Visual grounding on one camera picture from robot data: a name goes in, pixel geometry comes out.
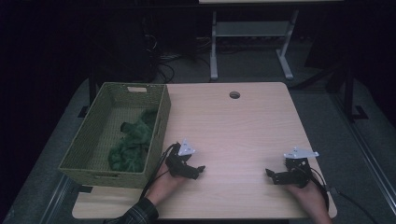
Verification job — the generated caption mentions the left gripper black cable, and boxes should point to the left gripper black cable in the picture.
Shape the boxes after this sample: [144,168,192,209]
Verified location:
[139,143,181,200]

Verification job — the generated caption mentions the green woven basket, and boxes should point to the green woven basket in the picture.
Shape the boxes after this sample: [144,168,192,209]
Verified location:
[58,81,172,189]

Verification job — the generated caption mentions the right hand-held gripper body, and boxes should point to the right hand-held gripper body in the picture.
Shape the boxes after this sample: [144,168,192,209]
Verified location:
[283,147,320,189]

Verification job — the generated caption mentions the white metal frame table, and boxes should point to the white metal frame table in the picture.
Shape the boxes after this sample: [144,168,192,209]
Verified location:
[198,0,345,81]

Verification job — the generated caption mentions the black metal stand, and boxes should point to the black metal stand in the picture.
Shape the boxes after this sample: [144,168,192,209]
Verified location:
[290,62,370,122]

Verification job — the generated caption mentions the person's right hand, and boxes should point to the person's right hand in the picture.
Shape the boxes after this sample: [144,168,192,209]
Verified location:
[286,183,331,217]

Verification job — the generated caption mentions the bundle of floor cables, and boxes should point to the bundle of floor cables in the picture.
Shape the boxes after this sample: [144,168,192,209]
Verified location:
[141,31,216,83]

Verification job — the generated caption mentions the person's left hand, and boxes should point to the person's left hand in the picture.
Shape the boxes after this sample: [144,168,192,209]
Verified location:
[146,162,188,207]

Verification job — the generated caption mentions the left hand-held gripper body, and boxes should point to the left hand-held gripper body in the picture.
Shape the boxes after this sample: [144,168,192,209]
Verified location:
[164,138,196,179]

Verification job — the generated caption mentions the metal floor rail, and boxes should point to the metal floor rail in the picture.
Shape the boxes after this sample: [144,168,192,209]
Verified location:
[330,92,396,216]
[40,175,74,224]

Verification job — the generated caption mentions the black floor cable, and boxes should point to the black floor cable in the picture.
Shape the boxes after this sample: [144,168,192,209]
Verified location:
[335,189,379,224]

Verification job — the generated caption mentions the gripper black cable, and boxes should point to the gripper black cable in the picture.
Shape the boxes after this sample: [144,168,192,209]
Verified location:
[298,166,331,213]
[139,143,181,200]

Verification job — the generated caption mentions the green fleece garment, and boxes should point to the green fleece garment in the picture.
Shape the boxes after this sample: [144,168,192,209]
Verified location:
[107,106,159,174]

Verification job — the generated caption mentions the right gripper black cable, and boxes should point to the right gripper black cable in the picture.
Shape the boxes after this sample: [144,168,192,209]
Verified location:
[298,166,331,213]

